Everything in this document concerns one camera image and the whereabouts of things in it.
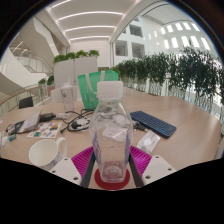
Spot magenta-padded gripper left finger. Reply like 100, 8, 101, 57
48, 145, 97, 189

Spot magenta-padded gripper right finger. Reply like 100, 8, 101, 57
128, 145, 177, 188

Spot clear plastic water bottle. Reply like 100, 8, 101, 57
88, 80, 134, 184

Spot white printed cup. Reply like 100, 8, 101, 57
28, 137, 68, 172

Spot clear plastic packet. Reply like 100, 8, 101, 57
136, 129, 162, 155

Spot colourful sticker sheet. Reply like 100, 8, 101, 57
26, 121, 63, 139

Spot flat round red coaster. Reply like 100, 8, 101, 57
93, 166, 131, 191

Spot white power adapter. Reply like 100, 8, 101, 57
54, 112, 72, 121

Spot black power adapter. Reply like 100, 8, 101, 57
39, 112, 57, 123

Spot open booklet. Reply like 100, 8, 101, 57
16, 109, 44, 134

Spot black flat case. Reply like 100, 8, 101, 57
5, 119, 26, 136

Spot tall clear white-lidded bottle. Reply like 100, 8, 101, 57
59, 78, 76, 114

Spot white chair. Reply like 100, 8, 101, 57
50, 87, 64, 104

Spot black chair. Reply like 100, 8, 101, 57
18, 95, 35, 110

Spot green tote bag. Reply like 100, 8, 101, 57
77, 69, 120, 111

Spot brown planter with plants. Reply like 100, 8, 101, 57
37, 75, 55, 97

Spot glass railing wooden handrail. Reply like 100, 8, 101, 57
0, 83, 44, 116

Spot green hedge plant row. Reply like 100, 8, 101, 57
109, 46, 224, 116

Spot white cabinet with plants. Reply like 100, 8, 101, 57
52, 49, 101, 91

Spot ceiling light strips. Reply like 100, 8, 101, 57
49, 0, 124, 43

